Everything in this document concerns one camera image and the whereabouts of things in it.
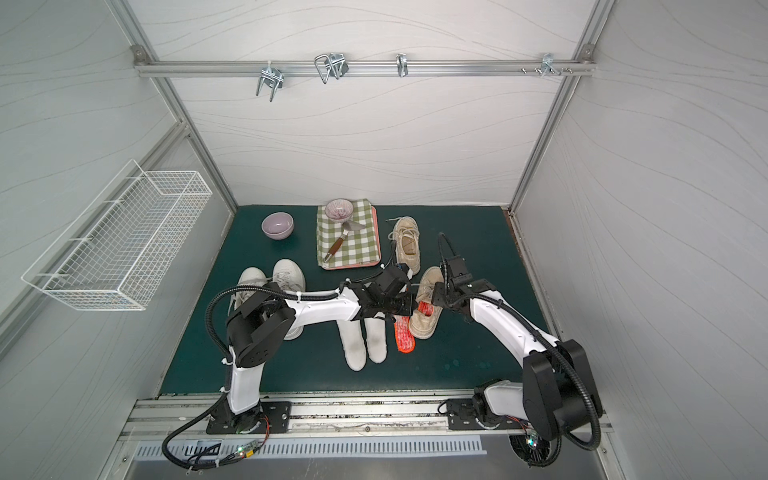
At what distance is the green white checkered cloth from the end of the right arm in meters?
0.37

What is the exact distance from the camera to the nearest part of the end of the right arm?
24.4 inches

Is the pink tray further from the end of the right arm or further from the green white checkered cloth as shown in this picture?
the end of the right arm

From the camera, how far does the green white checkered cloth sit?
1063mm
